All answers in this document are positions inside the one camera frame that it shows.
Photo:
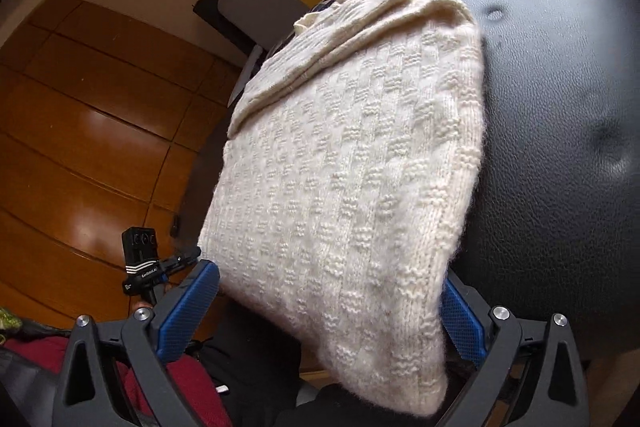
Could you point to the person's clothing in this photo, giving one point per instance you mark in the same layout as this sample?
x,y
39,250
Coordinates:
x,y
250,382

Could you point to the cream knit sweater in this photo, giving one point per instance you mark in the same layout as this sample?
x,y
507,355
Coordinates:
x,y
340,182

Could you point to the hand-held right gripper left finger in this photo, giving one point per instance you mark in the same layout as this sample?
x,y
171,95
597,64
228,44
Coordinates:
x,y
187,307

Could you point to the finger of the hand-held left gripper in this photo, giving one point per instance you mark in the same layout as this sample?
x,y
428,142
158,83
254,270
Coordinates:
x,y
181,259

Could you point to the black padded table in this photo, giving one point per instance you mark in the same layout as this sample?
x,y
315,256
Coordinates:
x,y
550,107

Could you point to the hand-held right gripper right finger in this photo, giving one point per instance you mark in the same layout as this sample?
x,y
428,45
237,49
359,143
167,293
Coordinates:
x,y
462,322

